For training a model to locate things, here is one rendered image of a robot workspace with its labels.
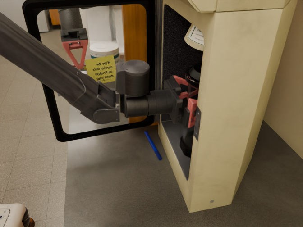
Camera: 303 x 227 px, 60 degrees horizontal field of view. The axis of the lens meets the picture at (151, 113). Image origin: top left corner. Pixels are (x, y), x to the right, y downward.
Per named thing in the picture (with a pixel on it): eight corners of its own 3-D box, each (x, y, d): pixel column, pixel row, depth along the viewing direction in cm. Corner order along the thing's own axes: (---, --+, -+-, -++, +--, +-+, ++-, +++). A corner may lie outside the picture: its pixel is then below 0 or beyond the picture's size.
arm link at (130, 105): (119, 108, 63) (122, 123, 59) (118, 83, 59) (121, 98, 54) (147, 105, 64) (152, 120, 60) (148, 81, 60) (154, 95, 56)
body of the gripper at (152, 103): (171, 78, 64) (141, 80, 63) (185, 99, 56) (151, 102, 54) (169, 101, 68) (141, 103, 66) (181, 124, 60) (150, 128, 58)
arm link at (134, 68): (95, 99, 63) (94, 122, 57) (91, 56, 56) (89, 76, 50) (145, 98, 65) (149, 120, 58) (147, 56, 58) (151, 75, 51)
